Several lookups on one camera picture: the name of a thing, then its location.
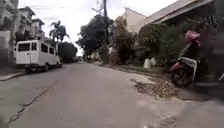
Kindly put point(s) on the dark green tree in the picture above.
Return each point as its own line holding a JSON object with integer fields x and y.
{"x": 93, "y": 35}

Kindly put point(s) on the grey concrete road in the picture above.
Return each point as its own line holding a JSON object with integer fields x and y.
{"x": 93, "y": 96}

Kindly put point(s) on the utility pole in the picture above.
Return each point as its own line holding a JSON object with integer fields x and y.
{"x": 105, "y": 23}

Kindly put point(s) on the green hedge bushes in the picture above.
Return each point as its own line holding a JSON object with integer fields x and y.
{"x": 156, "y": 41}

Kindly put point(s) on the pile of dry leaves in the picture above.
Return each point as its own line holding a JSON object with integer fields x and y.
{"x": 156, "y": 88}

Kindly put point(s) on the palm tree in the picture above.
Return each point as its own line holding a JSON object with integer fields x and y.
{"x": 58, "y": 33}

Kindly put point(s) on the red and white motorcycle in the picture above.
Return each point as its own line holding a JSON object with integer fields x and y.
{"x": 186, "y": 63}

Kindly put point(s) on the house with sloped roof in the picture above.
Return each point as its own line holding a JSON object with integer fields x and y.
{"x": 173, "y": 13}

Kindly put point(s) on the white van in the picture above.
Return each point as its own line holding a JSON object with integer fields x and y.
{"x": 33, "y": 53}

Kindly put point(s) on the multi-storey buildings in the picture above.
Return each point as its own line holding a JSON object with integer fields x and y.
{"x": 16, "y": 26}

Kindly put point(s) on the concrete sidewalk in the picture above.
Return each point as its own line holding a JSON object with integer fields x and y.
{"x": 8, "y": 75}

